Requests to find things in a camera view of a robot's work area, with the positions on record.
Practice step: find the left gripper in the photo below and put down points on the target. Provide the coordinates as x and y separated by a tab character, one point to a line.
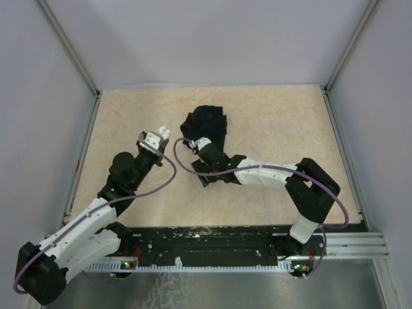
158	159

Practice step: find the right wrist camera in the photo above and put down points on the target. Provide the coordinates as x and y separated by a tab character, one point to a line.
199	144

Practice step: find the white cable duct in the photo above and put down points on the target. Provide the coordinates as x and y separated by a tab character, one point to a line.
127	266

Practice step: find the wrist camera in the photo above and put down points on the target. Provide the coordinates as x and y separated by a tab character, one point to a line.
149	141
199	144

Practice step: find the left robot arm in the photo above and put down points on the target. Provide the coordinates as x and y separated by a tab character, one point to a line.
44	270

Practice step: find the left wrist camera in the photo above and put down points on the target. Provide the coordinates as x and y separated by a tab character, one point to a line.
149	141

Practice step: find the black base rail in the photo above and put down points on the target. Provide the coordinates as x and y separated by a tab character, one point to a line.
227	246

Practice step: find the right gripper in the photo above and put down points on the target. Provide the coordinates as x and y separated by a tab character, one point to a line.
199	166

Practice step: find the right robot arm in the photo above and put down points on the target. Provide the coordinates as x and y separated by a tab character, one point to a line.
311	189

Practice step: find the white earbud case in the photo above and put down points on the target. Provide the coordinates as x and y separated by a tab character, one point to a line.
165	132

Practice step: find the dark navy folded cloth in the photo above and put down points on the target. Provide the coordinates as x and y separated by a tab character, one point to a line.
206	121

